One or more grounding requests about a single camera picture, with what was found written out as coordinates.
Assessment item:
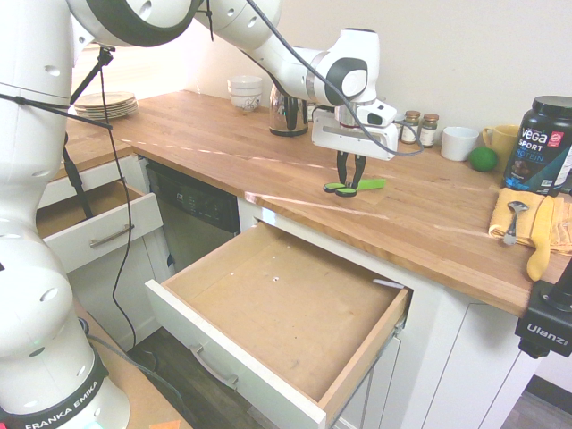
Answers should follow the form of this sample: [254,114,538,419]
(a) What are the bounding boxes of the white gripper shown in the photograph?
[311,110,400,188]

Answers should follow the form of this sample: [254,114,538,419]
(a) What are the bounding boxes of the green black scissors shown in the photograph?
[322,178,387,199]

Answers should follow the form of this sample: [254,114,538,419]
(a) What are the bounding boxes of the large wooden drawer white front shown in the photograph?
[145,222,415,429]

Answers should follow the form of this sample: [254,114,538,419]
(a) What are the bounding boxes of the small wooden drawer white front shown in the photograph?
[35,176,164,274]

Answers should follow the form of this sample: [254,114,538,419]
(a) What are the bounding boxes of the spice jar gold lid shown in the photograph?
[418,113,440,149]
[400,110,422,145]

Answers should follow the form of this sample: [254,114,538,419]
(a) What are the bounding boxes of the stainless steel kettle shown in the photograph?
[268,83,310,138]

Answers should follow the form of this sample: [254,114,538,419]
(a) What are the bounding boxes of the plain white cup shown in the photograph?
[441,126,481,162]

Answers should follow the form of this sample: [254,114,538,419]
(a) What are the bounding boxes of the stacked white bowls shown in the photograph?
[226,74,264,112]

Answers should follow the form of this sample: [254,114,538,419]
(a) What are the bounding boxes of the green lime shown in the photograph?
[467,147,499,172]

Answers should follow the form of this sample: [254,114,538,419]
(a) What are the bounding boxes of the yellow mug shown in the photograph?
[481,124,522,169]

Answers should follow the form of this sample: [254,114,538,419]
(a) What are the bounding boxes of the black dishwasher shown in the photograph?
[146,160,241,272]

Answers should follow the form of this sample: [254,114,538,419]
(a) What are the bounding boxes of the metal spoon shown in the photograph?
[503,200,530,247]

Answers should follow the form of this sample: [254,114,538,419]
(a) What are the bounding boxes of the black Vega protein tub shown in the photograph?
[502,95,572,198]

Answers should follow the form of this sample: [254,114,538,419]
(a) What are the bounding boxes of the yellow banana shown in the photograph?
[526,196,556,282]

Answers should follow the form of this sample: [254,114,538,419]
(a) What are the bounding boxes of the white kitchen cabinet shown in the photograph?
[38,154,544,429]

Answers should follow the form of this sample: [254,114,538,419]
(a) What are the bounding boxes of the yellow folded cloth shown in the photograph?
[487,187,572,257]

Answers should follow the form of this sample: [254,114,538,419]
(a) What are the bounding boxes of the stack of beige plates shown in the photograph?
[73,90,140,121]

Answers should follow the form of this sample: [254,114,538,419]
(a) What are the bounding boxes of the black tripod stand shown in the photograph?
[61,43,117,220]

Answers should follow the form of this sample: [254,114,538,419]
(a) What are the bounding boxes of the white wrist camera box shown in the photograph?
[357,100,398,128]

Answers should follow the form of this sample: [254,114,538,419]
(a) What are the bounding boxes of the gray robot arm cable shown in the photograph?
[244,0,425,157]

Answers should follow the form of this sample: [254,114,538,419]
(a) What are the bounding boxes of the thin black hanging cable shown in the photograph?
[98,62,138,354]

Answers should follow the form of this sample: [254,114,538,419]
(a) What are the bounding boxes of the large drawer metal handle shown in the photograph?
[188,344,240,391]

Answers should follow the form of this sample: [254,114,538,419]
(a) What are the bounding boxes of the black Ulanzi camera mount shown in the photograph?
[514,263,572,358]

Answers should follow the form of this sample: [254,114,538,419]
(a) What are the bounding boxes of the small drawer metal handle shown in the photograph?
[88,224,136,248]

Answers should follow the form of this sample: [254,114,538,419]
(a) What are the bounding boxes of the gray cable on floor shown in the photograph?
[75,315,198,429]

